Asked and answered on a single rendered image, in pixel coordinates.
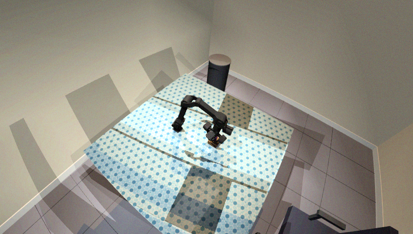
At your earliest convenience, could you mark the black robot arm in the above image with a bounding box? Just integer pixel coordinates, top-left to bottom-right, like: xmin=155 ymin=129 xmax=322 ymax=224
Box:
xmin=172 ymin=95 xmax=234 ymax=142

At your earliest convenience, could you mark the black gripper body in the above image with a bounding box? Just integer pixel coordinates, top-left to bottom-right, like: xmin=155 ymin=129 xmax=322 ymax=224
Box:
xmin=203 ymin=122 xmax=227 ymax=144

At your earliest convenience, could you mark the orange block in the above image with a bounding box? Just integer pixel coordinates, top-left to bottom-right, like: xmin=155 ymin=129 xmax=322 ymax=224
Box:
xmin=208 ymin=137 xmax=219 ymax=148

